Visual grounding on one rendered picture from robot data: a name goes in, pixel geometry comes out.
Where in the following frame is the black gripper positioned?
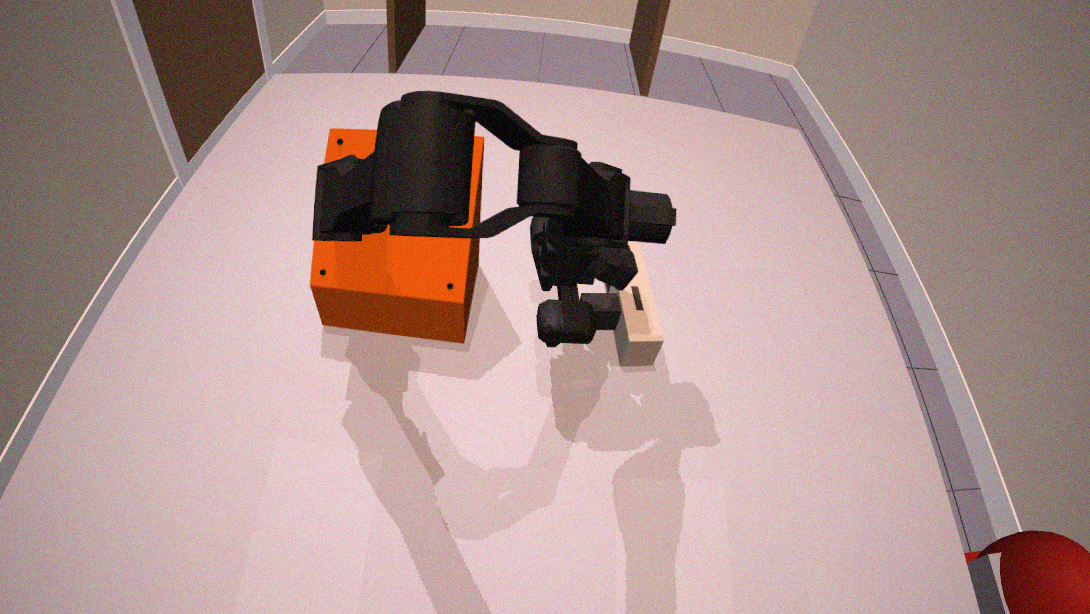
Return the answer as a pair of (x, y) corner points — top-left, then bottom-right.
(530, 217), (598, 348)

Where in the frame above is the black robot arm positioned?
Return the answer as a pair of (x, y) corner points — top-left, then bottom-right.
(312, 91), (676, 290)

